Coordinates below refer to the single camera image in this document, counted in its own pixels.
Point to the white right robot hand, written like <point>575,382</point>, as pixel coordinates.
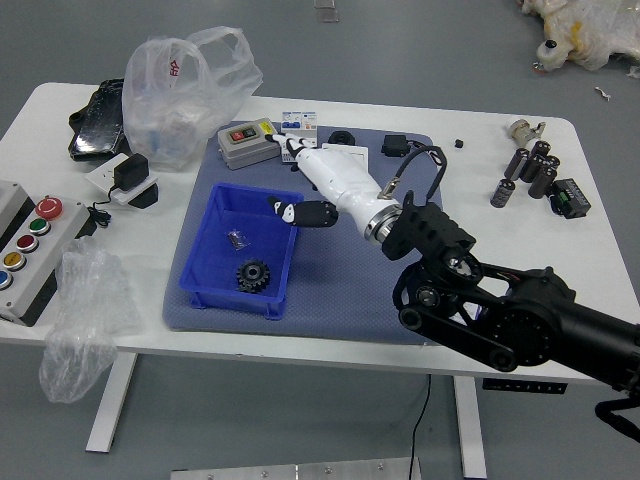
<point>340,175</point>

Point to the big black gear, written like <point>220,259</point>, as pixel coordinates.
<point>254,276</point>

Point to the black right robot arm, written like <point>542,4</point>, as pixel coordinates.
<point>525,320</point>

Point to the blue plastic box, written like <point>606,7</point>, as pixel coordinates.
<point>220,270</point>

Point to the grey multi-button control box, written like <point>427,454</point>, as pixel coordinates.
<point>35,250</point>

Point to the black round part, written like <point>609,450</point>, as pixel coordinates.
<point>341,137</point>

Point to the small black module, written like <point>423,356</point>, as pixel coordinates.
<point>395,145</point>

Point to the white circuit breaker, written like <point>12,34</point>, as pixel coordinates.
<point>300,122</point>

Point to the small clear screw bag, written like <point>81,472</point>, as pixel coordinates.
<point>238,240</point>

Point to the blue-grey mat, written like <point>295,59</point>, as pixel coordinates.
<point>325,300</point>

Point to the dark cylindrical capacitor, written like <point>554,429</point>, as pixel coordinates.
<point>552,162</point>
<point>541,148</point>
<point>542,182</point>
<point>516,162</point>
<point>503,192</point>
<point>532,168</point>

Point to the large translucent plastic bag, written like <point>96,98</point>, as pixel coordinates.
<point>170,115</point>

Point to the white grey connector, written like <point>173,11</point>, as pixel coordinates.
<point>520,131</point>

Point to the black power adapter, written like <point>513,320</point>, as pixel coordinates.
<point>131,171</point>

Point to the black module with green terminals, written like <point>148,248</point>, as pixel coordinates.
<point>570,197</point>

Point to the white socket plate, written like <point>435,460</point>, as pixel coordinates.
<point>100,177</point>

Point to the black plastic tray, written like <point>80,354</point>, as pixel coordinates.
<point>97,130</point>

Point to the white scrap on floor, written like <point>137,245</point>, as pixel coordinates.
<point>602,93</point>

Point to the black desk control panel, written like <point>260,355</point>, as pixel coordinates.
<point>525,387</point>

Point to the white table leg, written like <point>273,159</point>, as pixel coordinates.
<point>470,430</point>
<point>112,400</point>

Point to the crumpled clear plastic bag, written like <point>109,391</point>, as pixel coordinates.
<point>85,310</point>

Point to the white wall switch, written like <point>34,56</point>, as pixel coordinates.
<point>357,152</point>

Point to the grey push-button switch box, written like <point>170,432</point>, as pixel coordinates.
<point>245,147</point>

